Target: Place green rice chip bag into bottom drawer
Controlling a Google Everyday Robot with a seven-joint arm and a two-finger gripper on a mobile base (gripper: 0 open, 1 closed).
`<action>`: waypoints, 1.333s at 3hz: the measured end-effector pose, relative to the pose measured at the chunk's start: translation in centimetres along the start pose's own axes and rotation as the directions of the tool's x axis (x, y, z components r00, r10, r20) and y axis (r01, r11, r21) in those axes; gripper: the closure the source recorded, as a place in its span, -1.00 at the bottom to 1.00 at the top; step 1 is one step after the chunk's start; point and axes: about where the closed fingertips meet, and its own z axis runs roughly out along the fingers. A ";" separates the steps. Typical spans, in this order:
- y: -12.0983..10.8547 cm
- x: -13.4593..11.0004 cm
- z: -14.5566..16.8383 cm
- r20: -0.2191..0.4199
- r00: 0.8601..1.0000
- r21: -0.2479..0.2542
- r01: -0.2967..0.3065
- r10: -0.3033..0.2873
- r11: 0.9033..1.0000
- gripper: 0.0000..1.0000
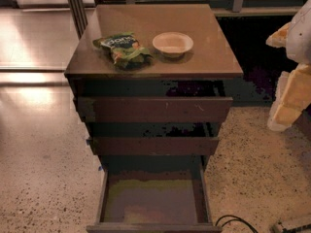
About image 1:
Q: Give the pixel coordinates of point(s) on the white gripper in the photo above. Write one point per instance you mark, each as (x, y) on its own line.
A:
(301, 38)

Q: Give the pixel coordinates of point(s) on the green rice chip bag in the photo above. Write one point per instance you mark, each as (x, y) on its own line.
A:
(125, 50)

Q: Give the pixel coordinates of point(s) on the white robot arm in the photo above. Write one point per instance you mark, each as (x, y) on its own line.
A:
(298, 45)

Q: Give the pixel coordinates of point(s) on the brown drawer cabinet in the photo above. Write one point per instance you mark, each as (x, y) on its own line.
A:
(200, 72)

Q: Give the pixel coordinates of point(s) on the top brown drawer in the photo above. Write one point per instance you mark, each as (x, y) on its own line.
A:
(153, 109)

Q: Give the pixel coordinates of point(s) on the brown drawer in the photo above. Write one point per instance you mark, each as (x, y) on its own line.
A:
(153, 145)
(153, 109)

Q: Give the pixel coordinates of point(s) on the middle brown drawer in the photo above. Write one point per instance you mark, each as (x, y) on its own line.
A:
(153, 145)

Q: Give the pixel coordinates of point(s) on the open bottom drawer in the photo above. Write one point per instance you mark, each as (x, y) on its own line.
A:
(172, 201)

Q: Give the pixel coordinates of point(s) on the white paper bowl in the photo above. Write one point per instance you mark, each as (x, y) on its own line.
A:
(172, 44)

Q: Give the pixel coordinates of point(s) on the grey power strip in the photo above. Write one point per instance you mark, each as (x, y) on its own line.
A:
(300, 224)

